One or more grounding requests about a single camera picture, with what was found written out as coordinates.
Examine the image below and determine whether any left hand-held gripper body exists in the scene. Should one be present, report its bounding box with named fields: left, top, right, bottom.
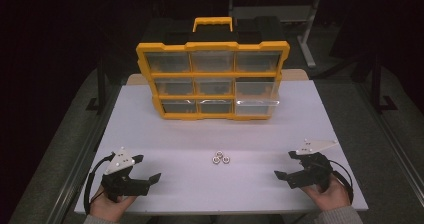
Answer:
left=100, top=146, right=150, bottom=204

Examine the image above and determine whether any clear pulled-out plastic drawer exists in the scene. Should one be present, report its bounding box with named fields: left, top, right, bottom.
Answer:
left=234, top=97, right=281, bottom=117

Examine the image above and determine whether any yellow black drawer organizer case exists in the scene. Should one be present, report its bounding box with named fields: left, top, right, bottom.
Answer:
left=135, top=16, right=291, bottom=122

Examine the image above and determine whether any grey metal desk frame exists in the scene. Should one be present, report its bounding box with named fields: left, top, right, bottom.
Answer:
left=228, top=0, right=323, bottom=69

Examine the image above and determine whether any person's left hand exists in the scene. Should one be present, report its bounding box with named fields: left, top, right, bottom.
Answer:
left=89, top=185, right=138, bottom=223

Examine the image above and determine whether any aluminium frame rail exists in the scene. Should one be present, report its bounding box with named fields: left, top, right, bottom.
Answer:
left=353, top=82, right=424, bottom=200
left=46, top=83, right=123, bottom=224

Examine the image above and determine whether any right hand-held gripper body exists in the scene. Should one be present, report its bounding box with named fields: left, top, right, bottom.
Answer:
left=285, top=137, right=340, bottom=192

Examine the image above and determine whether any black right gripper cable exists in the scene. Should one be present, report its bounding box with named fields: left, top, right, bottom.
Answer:
left=328, top=158, right=355, bottom=205

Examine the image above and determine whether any person's right hand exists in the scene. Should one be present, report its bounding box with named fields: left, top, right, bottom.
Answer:
left=299, top=173, right=352, bottom=212

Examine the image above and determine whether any light wooden board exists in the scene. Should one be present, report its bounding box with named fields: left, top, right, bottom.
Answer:
left=126, top=68, right=310, bottom=86

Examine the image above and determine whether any black metal stand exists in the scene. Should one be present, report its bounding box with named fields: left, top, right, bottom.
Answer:
left=370, top=50, right=398, bottom=114
left=85, top=57, right=108, bottom=116

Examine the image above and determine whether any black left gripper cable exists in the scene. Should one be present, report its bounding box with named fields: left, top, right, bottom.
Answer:
left=83, top=152, right=116, bottom=216

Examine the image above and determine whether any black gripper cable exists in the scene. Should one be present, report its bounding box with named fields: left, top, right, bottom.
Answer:
left=83, top=152, right=116, bottom=216
left=328, top=158, right=355, bottom=205

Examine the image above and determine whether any set of closed clear drawers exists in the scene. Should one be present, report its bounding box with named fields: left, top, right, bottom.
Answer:
left=145, top=51, right=282, bottom=115

